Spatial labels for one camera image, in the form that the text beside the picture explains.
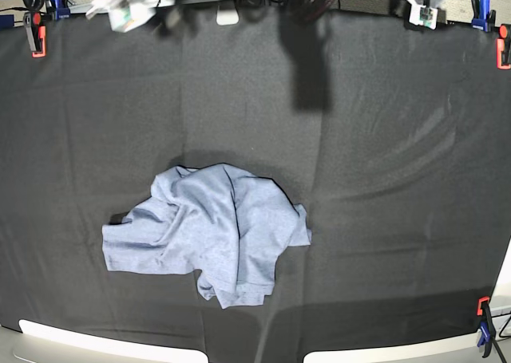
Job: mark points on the blue clamp far left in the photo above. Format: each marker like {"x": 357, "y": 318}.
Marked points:
{"x": 59, "y": 2}

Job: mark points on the blue clamp far right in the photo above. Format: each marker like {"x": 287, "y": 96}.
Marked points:
{"x": 483, "y": 16}

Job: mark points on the white camera stand base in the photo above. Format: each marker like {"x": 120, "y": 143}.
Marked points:
{"x": 227, "y": 14}

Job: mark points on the orange black clamp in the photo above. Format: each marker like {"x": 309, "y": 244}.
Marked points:
{"x": 503, "y": 47}
{"x": 36, "y": 33}

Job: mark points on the orange blue clamp near right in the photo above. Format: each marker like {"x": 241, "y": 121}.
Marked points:
{"x": 486, "y": 326}

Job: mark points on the orange black clamp far right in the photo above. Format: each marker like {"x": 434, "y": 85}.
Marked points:
{"x": 503, "y": 47}

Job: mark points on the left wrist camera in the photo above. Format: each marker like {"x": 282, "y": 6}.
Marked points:
{"x": 423, "y": 16}

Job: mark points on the black table cloth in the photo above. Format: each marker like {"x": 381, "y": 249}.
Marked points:
{"x": 396, "y": 142}

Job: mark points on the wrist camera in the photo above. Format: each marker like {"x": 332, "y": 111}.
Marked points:
{"x": 423, "y": 16}
{"x": 126, "y": 18}

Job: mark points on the orange black clamp far left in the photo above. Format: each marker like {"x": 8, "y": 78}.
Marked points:
{"x": 36, "y": 33}

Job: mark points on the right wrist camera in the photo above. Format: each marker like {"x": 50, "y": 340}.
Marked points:
{"x": 126, "y": 18}

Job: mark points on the light blue t-shirt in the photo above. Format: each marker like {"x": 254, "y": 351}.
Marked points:
{"x": 224, "y": 222}

